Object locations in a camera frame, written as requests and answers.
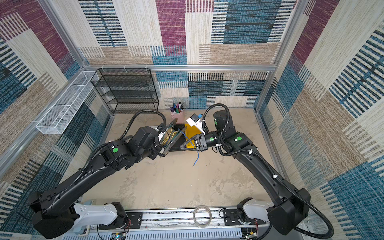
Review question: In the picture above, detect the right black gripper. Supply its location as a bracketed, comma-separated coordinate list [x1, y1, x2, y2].
[180, 130, 224, 152]

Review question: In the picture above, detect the blue ethernet cable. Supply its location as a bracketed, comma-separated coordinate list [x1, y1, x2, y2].
[178, 127, 201, 168]

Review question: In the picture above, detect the grey filament spool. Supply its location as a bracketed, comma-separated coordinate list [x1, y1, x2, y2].
[160, 119, 187, 155]

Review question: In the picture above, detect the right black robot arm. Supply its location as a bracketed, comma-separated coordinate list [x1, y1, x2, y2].
[180, 104, 335, 239]

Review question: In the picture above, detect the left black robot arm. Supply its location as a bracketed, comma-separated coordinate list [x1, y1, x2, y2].
[29, 110, 167, 239]

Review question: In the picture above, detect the yellow plastic bin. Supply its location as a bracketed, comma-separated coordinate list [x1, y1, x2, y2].
[185, 123, 202, 141]

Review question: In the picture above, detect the pink pen cup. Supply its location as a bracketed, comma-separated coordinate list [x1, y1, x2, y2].
[170, 102, 185, 124]

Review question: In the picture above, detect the clear tubing coil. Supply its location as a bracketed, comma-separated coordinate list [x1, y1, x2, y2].
[192, 205, 213, 228]

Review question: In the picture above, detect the black mesh shelf rack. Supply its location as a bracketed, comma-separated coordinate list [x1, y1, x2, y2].
[91, 68, 159, 114]

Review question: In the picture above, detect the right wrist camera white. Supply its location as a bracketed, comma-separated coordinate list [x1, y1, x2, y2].
[187, 114, 205, 135]

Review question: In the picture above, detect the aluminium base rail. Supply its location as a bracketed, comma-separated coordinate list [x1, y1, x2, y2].
[59, 206, 310, 240]

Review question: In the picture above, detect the white wire mesh basket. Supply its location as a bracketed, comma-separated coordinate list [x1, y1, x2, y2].
[36, 71, 95, 135]

